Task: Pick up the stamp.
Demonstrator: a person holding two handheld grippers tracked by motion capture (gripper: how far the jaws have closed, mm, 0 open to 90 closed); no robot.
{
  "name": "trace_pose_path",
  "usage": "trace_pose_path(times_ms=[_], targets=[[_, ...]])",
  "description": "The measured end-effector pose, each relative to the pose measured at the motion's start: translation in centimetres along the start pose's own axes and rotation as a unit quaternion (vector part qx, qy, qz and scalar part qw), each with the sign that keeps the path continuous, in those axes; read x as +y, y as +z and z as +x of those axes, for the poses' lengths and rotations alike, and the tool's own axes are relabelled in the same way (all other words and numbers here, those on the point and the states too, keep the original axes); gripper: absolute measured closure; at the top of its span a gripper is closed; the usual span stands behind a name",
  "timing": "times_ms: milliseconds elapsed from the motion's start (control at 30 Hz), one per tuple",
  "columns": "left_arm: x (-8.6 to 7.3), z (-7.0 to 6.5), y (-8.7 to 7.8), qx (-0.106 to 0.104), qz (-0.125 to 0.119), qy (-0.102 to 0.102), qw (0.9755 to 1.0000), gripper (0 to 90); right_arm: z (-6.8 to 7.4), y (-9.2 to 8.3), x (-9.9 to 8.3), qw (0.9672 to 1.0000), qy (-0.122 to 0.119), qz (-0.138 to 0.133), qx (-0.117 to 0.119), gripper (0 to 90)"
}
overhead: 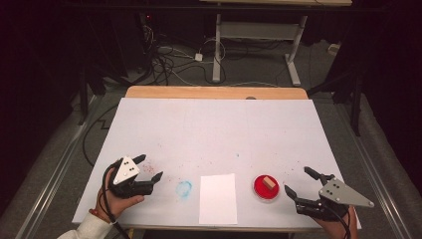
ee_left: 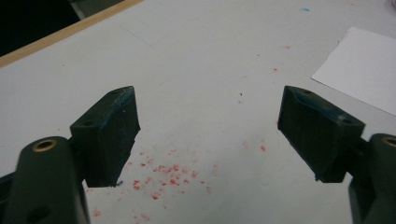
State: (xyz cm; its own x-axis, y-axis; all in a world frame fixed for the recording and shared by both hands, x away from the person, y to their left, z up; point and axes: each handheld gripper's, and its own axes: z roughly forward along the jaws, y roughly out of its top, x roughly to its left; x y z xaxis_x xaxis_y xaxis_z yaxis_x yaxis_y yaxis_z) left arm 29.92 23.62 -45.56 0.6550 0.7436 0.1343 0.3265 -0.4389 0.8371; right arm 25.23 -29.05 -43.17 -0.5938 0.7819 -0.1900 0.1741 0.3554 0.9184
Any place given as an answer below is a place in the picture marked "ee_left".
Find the white paper sheet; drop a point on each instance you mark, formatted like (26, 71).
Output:
(361, 71)

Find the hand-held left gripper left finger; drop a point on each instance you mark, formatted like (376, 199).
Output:
(102, 140)

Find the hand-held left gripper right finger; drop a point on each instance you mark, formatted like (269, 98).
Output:
(320, 137)

